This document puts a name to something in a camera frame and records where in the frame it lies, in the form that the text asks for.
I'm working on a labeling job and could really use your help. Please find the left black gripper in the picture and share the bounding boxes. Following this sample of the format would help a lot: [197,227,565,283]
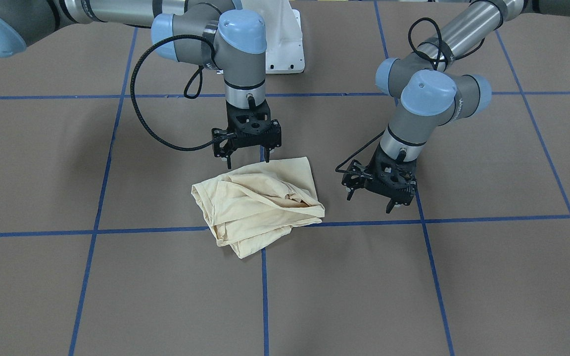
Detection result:
[342,145,418,214]

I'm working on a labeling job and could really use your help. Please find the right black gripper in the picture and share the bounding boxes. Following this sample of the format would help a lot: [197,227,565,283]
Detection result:
[212,99,282,170]

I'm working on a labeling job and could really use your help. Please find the beige long-sleeve printed shirt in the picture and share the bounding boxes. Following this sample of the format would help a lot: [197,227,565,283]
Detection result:
[191,156,326,259]

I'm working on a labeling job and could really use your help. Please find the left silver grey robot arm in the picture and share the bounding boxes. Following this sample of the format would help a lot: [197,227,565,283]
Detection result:
[335,0,570,213]

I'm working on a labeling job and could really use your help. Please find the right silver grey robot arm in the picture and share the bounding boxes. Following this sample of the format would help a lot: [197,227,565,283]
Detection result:
[0,0,282,168]

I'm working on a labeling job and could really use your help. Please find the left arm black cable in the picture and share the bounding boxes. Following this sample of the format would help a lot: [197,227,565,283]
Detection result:
[335,18,486,174]

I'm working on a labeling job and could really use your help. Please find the white camera stand pillar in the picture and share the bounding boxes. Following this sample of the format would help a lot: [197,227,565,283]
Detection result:
[240,0,305,75]

